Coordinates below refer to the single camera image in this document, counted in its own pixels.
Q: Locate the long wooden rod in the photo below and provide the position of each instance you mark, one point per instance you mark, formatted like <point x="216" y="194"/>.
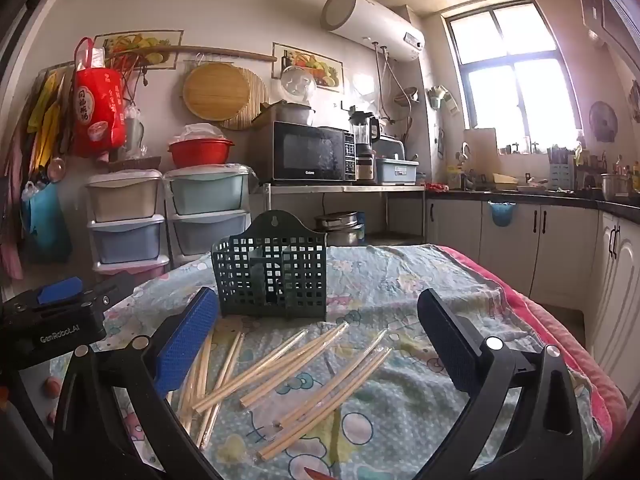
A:
<point x="225" y="51"/>

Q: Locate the dark green plastic utensil basket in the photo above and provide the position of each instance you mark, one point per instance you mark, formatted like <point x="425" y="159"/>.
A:
<point x="300" y="280"/>

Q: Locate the group of bamboo chopsticks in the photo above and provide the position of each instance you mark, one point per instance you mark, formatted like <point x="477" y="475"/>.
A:
<point x="295" y="352"/>

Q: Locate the blue bag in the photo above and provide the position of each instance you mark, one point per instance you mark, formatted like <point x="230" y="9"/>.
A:
<point x="47" y="225"/>

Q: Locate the wooden cutting board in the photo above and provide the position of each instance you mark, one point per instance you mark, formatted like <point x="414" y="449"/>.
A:
<point x="480" y="144"/>

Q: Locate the white cylindrical water heater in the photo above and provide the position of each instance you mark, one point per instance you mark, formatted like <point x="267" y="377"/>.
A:
<point x="380" y="20"/>

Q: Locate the wicker basket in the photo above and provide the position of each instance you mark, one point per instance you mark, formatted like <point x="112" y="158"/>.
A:
<point x="135" y="164"/>

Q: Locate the person's left hand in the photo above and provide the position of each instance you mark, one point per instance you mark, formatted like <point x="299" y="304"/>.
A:
<point x="52" y="386"/>

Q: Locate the pink hanging cloth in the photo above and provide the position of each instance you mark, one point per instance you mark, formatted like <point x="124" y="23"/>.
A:
<point x="11" y="230"/>

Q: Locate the brown wall cabinet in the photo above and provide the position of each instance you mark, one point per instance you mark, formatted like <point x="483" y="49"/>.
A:
<point x="610" y="5"/>

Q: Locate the green wall rack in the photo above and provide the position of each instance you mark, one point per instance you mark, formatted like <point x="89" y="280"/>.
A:
<point x="442" y="99"/>

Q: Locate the white plastic bag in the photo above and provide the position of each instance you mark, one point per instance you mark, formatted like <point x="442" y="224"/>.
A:
<point x="200" y="131"/>

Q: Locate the blue hanging bin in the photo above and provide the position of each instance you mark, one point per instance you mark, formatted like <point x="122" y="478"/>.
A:
<point x="501" y="214"/>

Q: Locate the black blender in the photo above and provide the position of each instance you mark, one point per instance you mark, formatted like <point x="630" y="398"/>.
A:
<point x="364" y="145"/>

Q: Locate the clear plastic lid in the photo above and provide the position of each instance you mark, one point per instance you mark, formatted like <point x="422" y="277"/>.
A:
<point x="298" y="85"/>

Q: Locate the stainless steel shelf table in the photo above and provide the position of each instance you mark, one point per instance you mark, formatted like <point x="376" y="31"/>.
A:
<point x="350" y="189"/>

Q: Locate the white kitchen cabinets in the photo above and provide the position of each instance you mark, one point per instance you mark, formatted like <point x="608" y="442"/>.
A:
<point x="550" y="245"/>

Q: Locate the red plastic basin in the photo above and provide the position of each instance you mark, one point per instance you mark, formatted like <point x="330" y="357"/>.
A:
<point x="200" y="152"/>

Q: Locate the cardboard box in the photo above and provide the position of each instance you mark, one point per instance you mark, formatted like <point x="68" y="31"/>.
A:
<point x="265" y="115"/>

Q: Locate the kitchen window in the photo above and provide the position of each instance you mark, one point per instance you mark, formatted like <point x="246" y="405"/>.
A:
<point x="515" y="65"/>

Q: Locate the blue grey dish container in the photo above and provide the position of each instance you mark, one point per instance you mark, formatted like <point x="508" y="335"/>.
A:
<point x="396" y="171"/>

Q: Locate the grey countertop appliance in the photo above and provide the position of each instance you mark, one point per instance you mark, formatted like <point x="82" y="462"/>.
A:
<point x="390" y="149"/>

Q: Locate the yellow hanging clothes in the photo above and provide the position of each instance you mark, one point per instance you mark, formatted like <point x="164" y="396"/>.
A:
<point x="45" y="115"/>

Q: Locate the pink red blanket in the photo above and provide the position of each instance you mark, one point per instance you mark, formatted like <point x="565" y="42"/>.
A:
<point x="575" y="340"/>

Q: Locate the red shopping bag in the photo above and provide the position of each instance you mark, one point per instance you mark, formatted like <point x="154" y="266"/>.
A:
<point x="97" y="105"/>

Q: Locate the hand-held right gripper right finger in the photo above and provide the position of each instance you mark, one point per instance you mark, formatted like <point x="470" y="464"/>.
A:
<point x="450" y="340"/>

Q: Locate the fruit wall poster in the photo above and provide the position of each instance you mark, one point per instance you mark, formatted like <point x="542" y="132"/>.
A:
<point x="140" y="45"/>
<point x="312" y="67"/>

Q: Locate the grey plastic jug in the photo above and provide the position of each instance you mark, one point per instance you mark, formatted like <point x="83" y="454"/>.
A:
<point x="132" y="135"/>

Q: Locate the black microwave oven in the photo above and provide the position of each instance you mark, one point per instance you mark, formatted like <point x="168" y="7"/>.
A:
<point x="310" y="152"/>

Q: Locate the round bamboo board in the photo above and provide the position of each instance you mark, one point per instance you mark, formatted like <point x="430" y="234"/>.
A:
<point x="215" y="91"/>

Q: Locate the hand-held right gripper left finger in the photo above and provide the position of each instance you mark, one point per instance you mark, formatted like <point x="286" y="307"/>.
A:
<point x="187" y="340"/>

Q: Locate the plastic drawer tower green top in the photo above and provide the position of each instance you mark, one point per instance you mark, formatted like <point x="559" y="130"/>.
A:
<point x="210" y="195"/>

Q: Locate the grey cooking pot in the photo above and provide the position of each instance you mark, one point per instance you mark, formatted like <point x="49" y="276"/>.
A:
<point x="295" y="114"/>

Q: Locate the small wall fan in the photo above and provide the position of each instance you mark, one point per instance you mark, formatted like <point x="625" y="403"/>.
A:
<point x="603" y="121"/>

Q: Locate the round bamboo mat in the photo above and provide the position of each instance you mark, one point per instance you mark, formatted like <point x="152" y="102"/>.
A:
<point x="255" y="100"/>

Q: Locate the steel pot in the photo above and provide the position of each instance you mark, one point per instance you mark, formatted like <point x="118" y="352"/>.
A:
<point x="614" y="187"/>

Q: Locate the plastic drawer tower beige top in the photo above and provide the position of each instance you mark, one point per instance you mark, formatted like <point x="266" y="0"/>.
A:
<point x="125" y="200"/>

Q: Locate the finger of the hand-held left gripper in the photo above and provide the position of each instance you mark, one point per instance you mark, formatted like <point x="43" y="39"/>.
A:
<point x="60" y="290"/>
<point x="107" y="294"/>

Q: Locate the hanging steel colander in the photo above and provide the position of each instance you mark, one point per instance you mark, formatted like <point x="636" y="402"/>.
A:
<point x="406" y="96"/>

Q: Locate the cartoon print light blue cloth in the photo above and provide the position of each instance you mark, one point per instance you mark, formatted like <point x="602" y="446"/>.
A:
<point x="375" y="300"/>

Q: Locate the blue grey knife holder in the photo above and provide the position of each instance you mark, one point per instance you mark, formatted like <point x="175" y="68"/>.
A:
<point x="561" y="172"/>

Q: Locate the stacked steel pots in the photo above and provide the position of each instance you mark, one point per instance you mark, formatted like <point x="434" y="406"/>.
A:
<point x="340" y="227"/>

